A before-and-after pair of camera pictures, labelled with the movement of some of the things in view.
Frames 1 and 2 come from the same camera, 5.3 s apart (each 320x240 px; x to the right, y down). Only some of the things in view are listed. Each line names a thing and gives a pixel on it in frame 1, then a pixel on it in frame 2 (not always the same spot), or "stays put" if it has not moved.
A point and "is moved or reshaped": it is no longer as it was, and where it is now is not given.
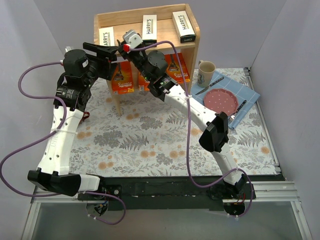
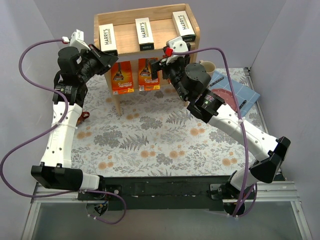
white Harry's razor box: (149, 30) is moved or reshaped
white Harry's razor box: (106, 36) stays put
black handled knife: (210, 85) stays put
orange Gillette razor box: (123, 82) stays put
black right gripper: (129, 53) to (163, 68)
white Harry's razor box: (183, 27) stays put
